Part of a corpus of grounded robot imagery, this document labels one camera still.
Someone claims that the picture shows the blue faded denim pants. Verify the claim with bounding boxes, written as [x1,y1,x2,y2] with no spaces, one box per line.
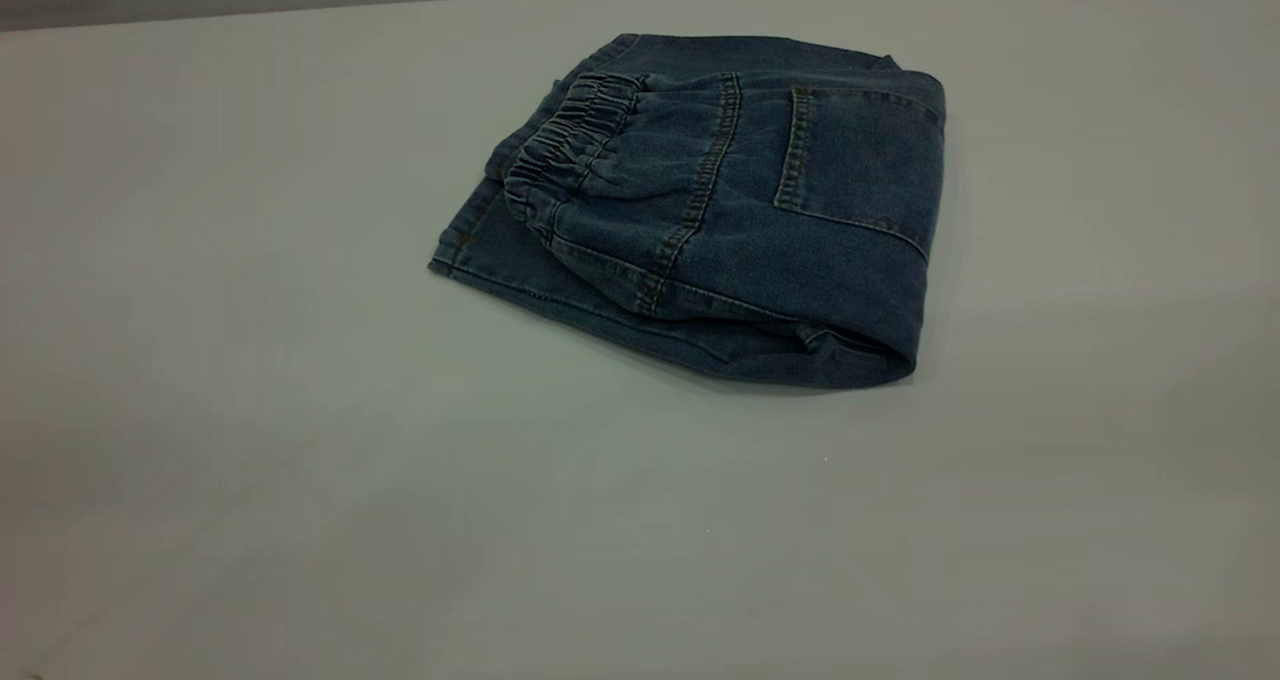
[428,32,948,391]

